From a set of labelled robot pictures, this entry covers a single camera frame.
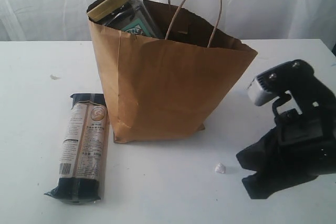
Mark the large brown paper bag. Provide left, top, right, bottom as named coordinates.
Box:
left=88, top=0, right=257, bottom=143

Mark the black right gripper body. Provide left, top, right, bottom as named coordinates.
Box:
left=262, top=59, right=335, bottom=176

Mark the dark noodle packet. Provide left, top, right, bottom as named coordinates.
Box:
left=45, top=93, right=108, bottom=204

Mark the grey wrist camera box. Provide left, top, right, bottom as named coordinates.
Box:
left=247, top=73, right=277, bottom=106

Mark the white backdrop curtain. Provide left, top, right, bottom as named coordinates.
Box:
left=0, top=0, right=336, bottom=43

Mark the white pellet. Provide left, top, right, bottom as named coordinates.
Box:
left=215, top=163, right=226, bottom=174

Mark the nut jar with yellow lid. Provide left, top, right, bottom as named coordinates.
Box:
left=87, top=0, right=163, bottom=39

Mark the white paper scrap on table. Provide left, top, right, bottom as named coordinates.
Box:
left=50, top=74, right=60, bottom=80

